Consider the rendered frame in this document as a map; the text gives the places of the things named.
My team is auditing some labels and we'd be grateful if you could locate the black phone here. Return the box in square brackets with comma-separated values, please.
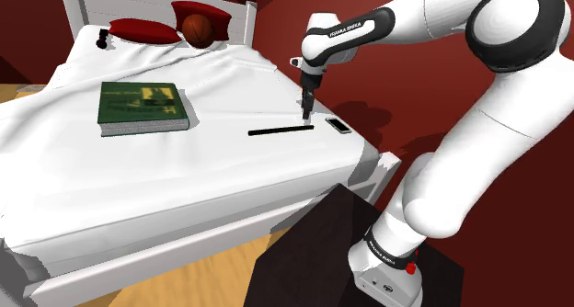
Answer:
[325, 117, 352, 135]

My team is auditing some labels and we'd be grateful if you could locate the black flat stick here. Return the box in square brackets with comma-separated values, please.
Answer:
[247, 124, 315, 137]

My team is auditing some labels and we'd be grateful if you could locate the red pillow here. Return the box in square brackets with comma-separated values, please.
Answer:
[109, 17, 184, 45]
[171, 0, 234, 42]

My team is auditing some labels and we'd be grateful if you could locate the basketball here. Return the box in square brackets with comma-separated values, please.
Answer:
[181, 13, 215, 49]

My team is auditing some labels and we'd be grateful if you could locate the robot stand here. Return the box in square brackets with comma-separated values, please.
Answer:
[243, 183, 465, 307]

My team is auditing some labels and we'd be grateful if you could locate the green book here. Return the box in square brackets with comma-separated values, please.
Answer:
[97, 81, 190, 138]

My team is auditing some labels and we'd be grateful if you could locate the white bed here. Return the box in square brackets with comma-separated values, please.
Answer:
[0, 0, 403, 307]

